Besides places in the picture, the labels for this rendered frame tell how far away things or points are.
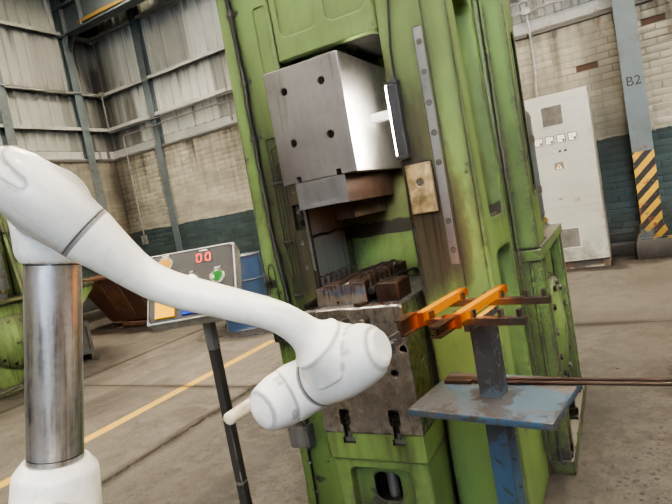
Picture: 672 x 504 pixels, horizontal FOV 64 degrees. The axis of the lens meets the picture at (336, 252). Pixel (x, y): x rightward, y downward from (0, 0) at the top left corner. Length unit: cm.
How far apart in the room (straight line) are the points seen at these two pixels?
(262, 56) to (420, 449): 154
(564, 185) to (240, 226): 544
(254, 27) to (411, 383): 143
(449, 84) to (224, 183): 815
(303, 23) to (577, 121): 515
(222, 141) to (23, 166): 888
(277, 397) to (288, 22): 152
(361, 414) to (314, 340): 107
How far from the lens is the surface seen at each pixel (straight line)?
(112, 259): 94
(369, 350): 88
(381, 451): 198
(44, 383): 113
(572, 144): 691
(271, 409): 98
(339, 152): 183
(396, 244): 229
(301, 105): 191
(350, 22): 202
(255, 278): 646
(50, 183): 95
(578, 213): 694
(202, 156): 1010
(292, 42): 212
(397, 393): 185
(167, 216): 1082
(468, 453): 210
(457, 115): 185
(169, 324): 206
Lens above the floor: 126
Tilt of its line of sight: 5 degrees down
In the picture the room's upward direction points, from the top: 10 degrees counter-clockwise
